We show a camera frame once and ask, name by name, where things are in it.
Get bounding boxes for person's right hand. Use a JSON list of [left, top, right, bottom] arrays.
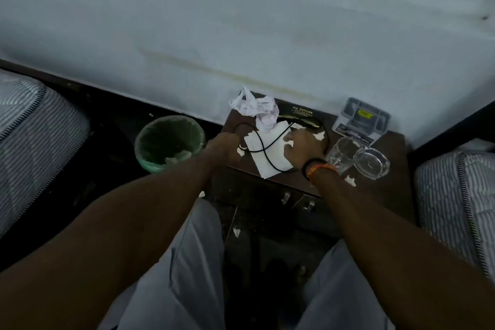
[[283, 128, 328, 170]]

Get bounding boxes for person's left hand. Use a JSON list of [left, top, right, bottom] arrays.
[[205, 132, 243, 167]]

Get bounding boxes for white paper sheet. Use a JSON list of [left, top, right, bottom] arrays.
[[243, 121, 299, 179]]

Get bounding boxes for black eyeglasses case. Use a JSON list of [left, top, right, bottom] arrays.
[[276, 100, 339, 141]]

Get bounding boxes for clear drinking glass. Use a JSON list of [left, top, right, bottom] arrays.
[[324, 136, 364, 176]]

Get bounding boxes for black cable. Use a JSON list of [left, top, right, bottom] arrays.
[[233, 115, 332, 174]]

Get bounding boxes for large white paper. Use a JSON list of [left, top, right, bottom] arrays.
[[228, 86, 280, 133]]

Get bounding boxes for grey plastic organizer box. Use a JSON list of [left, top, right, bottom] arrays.
[[332, 96, 391, 147]]

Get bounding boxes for clear glass ashtray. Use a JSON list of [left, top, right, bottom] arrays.
[[354, 146, 391, 181]]

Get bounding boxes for person's left forearm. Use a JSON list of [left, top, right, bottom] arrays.
[[0, 144, 233, 330]]

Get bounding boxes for person's right forearm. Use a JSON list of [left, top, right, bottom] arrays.
[[309, 169, 495, 330]]

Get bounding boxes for brown bedside table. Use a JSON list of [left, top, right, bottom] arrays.
[[210, 92, 417, 243]]

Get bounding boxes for person's grey trousers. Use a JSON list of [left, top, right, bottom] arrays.
[[96, 198, 395, 330]]

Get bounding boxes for black wristband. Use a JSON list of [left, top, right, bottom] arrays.
[[301, 157, 327, 179]]

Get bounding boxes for small crumpled white tissue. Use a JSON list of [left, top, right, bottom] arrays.
[[164, 150, 193, 166]]

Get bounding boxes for trash bin with green liner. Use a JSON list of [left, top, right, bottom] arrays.
[[134, 115, 206, 174]]

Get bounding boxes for thin wooden stick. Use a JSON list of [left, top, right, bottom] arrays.
[[224, 206, 239, 245]]

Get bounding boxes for striped mattress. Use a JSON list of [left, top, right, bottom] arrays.
[[414, 147, 495, 284], [0, 69, 92, 240]]

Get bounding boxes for orange thread bracelet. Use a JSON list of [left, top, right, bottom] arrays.
[[306, 163, 338, 184]]

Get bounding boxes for dark wooden bed frame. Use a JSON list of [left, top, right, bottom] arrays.
[[409, 101, 495, 158], [0, 58, 93, 94]]

